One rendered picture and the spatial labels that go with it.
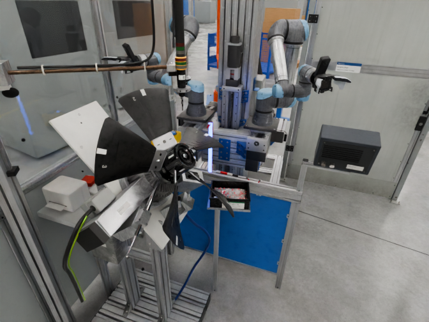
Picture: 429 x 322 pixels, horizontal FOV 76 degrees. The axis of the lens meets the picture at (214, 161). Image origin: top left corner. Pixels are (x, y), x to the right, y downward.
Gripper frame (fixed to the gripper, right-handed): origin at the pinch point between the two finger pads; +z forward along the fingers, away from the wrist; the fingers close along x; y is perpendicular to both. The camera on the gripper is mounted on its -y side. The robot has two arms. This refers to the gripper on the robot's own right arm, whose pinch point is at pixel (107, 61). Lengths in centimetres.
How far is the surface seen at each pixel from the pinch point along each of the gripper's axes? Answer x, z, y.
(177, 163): -84, 19, 13
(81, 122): -43, 37, 8
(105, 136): -74, 42, -3
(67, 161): -15, 37, 45
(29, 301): -41, 79, 103
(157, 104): -59, 10, 0
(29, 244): -46, 70, 57
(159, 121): -65, 13, 4
